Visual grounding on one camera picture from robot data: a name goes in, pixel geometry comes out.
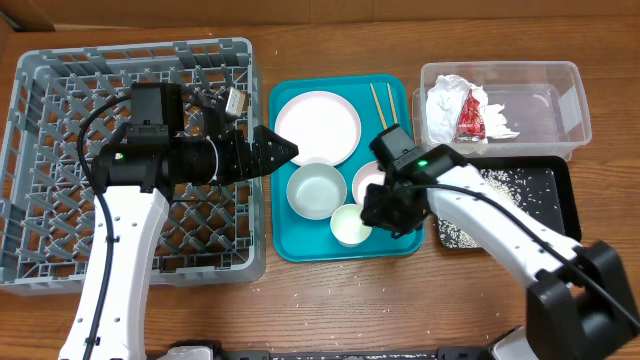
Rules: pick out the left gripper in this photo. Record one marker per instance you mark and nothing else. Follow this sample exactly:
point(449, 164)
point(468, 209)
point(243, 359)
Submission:
point(242, 170)

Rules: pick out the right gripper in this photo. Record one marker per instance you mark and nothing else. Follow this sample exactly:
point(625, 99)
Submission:
point(382, 211)

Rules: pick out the pink bowl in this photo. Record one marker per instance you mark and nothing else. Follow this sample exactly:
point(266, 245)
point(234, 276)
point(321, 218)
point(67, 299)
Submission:
point(366, 175)

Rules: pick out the white cup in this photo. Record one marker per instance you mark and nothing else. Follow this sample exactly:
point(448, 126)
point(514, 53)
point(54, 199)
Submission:
point(347, 226)

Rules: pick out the white round plate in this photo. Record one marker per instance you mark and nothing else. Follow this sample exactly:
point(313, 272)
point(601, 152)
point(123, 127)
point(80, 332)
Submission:
point(324, 126)

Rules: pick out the grey-green bowl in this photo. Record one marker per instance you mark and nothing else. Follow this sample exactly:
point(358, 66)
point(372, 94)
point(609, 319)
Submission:
point(314, 191)

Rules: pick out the red snack wrapper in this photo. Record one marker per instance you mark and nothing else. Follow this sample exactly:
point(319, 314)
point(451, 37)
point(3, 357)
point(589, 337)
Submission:
point(470, 126)

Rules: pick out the white napkin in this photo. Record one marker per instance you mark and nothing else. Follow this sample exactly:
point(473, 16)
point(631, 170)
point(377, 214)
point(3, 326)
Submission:
point(442, 107)

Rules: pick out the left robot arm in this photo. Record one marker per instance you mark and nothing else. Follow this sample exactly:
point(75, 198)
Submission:
point(134, 150)

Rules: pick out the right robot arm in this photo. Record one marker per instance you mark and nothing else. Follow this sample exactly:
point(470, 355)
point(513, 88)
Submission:
point(579, 302)

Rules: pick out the grey dishwasher rack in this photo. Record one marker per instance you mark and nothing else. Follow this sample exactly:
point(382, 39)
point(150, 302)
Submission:
point(213, 234)

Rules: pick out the spilled rice pile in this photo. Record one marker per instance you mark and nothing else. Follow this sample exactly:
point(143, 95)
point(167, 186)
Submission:
point(460, 235)

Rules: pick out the teal serving tray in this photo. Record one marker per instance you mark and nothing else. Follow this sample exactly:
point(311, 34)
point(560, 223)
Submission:
point(297, 239)

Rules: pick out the right wooden chopstick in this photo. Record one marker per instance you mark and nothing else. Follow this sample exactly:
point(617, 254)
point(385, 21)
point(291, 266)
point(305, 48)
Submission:
point(392, 104)

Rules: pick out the wooden chopstick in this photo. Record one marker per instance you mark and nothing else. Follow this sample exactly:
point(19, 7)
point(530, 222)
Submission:
point(392, 104)
point(378, 106)

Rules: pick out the left wooden chopstick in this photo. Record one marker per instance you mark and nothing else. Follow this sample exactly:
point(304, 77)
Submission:
point(378, 106)

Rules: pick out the clear plastic bin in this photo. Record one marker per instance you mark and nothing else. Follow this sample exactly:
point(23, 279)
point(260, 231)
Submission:
point(545, 103)

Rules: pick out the black tray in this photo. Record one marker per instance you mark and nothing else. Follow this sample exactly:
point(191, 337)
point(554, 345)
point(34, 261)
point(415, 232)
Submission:
point(563, 183)

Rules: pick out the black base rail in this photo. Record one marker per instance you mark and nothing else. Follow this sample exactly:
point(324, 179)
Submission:
point(201, 349)

